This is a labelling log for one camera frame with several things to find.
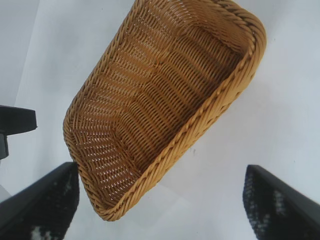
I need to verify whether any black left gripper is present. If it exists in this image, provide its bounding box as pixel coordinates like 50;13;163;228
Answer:
0;104;38;161

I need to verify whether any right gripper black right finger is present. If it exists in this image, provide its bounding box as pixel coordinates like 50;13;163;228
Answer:
242;164;320;240

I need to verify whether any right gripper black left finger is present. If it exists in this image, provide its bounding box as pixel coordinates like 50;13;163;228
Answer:
0;161;80;240

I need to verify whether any woven wicker basket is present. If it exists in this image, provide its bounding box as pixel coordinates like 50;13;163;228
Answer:
62;0;268;222

